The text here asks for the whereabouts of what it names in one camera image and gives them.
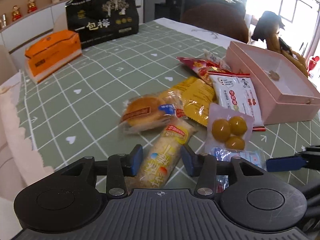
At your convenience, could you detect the long bread roll packet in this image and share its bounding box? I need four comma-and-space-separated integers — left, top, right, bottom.
125, 119, 196, 192

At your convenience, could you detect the peppa pig candy packet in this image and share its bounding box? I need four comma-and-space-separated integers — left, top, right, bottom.
209, 147, 266, 193

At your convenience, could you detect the vacuum packed chestnuts pouch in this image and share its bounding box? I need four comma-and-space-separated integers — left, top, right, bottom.
205, 103, 254, 153

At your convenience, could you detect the round bun packet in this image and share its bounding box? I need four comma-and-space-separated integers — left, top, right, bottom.
120, 94, 177, 134

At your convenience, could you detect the yellow snack packet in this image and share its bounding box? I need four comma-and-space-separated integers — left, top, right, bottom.
159, 76, 217, 127

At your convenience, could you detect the white red snack packet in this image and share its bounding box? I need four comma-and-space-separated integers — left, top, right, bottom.
209, 71, 266, 132

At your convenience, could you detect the red spicy snack packet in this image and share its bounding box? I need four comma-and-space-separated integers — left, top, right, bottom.
176, 57, 227, 86

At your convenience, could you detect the small clear red packet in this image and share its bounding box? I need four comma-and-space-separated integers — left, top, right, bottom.
203, 49, 232, 72

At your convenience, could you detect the pink cardboard box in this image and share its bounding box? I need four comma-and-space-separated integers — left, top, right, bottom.
225, 41, 319, 125

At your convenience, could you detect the green grid tablecloth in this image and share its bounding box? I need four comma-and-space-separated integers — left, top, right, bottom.
15, 21, 320, 193

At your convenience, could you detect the red toy on floor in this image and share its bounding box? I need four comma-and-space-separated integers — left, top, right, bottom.
307, 56, 319, 75

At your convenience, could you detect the beige scalloped cloth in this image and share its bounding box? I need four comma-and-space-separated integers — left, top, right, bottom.
1, 73, 54, 201

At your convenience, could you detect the brown massage chair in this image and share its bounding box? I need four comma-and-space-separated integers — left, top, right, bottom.
251, 11, 309, 77

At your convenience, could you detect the orange tissue box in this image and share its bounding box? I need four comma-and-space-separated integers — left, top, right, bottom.
24, 30, 82, 83

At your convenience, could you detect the brown round chair back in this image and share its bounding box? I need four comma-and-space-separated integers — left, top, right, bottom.
181, 3, 249, 43

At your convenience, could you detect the white cabinet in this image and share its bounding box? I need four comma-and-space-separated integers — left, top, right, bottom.
0, 0, 144, 55

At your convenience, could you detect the red doll figurine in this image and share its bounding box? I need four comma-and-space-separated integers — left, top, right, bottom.
12, 5, 22, 22
27, 0, 37, 14

